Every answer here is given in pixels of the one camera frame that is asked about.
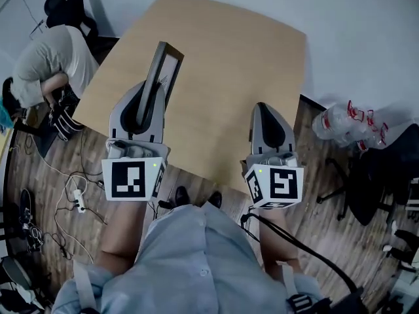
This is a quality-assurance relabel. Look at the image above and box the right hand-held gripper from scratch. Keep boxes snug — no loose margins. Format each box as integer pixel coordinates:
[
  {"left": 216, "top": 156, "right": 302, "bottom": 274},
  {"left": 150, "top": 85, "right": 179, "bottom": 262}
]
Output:
[{"left": 244, "top": 102, "right": 304, "bottom": 209}]

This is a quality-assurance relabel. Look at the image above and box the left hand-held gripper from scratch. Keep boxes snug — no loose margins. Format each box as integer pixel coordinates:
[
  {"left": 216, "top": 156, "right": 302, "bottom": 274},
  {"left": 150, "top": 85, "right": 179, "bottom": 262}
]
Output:
[{"left": 101, "top": 80, "right": 172, "bottom": 202}]

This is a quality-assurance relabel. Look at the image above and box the black picture frame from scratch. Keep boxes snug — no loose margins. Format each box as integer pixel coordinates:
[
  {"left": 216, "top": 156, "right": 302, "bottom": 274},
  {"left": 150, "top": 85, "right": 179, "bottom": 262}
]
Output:
[{"left": 135, "top": 41, "right": 185, "bottom": 128}]

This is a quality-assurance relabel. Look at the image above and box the person's left forearm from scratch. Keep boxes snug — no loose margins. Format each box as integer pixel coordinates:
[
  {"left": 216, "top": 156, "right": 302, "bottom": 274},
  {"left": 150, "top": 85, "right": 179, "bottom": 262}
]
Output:
[{"left": 98, "top": 200, "right": 149, "bottom": 277}]

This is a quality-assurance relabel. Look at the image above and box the person's right forearm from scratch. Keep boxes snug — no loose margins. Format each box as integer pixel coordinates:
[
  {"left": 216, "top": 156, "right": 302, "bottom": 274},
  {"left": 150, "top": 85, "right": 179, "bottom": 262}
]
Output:
[{"left": 257, "top": 207, "right": 302, "bottom": 274}]

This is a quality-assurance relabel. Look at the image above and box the round light wooden table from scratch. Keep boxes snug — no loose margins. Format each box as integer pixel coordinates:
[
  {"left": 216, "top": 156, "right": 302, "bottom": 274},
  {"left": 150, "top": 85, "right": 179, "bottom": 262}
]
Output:
[{"left": 72, "top": 0, "right": 308, "bottom": 196}]

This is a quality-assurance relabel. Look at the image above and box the person's black shoe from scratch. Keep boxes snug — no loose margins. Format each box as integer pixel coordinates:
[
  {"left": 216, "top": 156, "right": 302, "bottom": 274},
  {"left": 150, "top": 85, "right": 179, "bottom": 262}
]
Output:
[
  {"left": 208, "top": 190, "right": 224, "bottom": 209},
  {"left": 174, "top": 186, "right": 191, "bottom": 208}
]

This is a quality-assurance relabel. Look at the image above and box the white power strip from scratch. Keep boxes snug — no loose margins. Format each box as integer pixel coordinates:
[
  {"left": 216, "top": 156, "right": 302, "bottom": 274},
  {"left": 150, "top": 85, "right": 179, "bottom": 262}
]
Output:
[{"left": 72, "top": 188, "right": 87, "bottom": 214}]

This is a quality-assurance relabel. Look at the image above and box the black mesh office chair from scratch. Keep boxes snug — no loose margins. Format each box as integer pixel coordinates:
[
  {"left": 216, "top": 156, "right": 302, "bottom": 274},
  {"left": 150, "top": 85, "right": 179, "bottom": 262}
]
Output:
[
  {"left": 359, "top": 122, "right": 419, "bottom": 209},
  {"left": 316, "top": 148, "right": 410, "bottom": 228}
]

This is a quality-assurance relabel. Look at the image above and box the person's light blue shirt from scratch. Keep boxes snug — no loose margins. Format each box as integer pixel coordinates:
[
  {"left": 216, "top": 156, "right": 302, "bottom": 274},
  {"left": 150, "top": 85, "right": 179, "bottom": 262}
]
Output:
[{"left": 52, "top": 203, "right": 325, "bottom": 314}]

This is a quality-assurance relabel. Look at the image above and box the black pack with buckle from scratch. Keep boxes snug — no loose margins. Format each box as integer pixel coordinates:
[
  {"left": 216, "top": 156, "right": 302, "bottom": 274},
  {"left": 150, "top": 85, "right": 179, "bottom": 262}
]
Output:
[{"left": 285, "top": 287, "right": 371, "bottom": 314}]

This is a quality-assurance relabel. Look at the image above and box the white floor cable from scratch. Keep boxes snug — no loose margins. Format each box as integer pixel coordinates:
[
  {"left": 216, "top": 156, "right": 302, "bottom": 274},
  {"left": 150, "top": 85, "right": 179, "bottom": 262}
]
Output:
[{"left": 24, "top": 132, "right": 96, "bottom": 264}]

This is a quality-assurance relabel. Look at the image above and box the thick black gripper cable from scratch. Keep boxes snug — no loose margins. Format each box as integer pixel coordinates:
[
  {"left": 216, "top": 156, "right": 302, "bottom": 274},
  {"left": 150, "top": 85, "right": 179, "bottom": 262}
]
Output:
[{"left": 240, "top": 212, "right": 361, "bottom": 294}]

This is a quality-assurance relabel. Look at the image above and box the thin black floor cable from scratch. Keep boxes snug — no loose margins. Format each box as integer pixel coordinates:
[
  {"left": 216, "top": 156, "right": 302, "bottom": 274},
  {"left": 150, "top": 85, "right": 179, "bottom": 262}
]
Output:
[{"left": 52, "top": 171, "right": 109, "bottom": 261}]

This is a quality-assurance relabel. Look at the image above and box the white arm strap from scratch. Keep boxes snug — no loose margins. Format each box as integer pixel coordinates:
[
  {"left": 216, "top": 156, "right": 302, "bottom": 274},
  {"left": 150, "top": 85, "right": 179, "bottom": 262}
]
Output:
[
  {"left": 72, "top": 259, "right": 98, "bottom": 311},
  {"left": 277, "top": 261, "right": 299, "bottom": 298}
]

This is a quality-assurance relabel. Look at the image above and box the black bag with cables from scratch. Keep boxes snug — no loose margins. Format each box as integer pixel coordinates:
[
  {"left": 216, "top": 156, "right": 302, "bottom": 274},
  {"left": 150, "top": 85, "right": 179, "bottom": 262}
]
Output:
[{"left": 18, "top": 188, "right": 45, "bottom": 253}]

